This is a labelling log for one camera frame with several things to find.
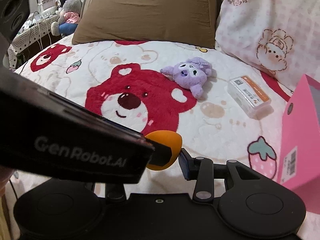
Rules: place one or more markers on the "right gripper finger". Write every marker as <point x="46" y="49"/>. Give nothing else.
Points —
<point x="204" y="171"/>

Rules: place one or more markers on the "orange makeup sponge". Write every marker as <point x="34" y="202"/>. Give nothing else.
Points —
<point x="167" y="145"/>

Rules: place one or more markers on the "purple plush toy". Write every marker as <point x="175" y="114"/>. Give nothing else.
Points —
<point x="191" y="74"/>

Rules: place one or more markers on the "clear box orange label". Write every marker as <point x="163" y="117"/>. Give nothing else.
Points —
<point x="250" y="97"/>

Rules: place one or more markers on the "pink cardboard storage box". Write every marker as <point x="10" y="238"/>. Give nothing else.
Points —
<point x="300" y="143"/>

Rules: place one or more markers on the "patterned cloth side table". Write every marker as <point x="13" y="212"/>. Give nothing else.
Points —
<point x="35" y="36"/>

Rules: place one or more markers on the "grey stuffed animal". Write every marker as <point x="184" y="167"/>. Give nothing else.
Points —
<point x="68" y="20"/>

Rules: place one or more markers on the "brown pillow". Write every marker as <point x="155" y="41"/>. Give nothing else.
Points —
<point x="183" y="21"/>

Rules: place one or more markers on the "pink checkered cartoon pillow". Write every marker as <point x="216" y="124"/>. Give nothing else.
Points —
<point x="278" y="37"/>

